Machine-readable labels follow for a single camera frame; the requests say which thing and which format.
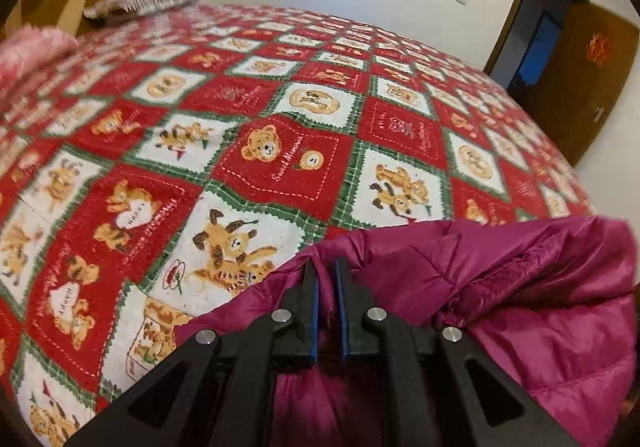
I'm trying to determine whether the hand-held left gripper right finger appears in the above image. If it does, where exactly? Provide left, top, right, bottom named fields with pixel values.
left=333, top=256, right=587, bottom=447

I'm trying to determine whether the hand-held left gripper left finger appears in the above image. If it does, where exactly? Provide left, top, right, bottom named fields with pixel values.
left=65, top=258, right=321, bottom=447

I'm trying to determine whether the magenta puffer jacket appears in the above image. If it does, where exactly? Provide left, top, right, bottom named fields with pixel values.
left=175, top=216, right=639, bottom=447

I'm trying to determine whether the red teddy bear bedspread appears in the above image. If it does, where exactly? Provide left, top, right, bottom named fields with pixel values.
left=0, top=2, right=601, bottom=447

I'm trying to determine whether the brown wooden door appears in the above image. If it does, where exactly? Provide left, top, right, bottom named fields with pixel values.
left=525, top=2, right=640, bottom=168

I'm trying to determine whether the red paper door decoration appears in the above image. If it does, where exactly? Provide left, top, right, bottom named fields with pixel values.
left=585, top=32, right=614, bottom=66

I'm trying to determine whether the pink folded blanket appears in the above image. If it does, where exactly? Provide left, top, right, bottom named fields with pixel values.
left=0, top=26, right=79, bottom=99

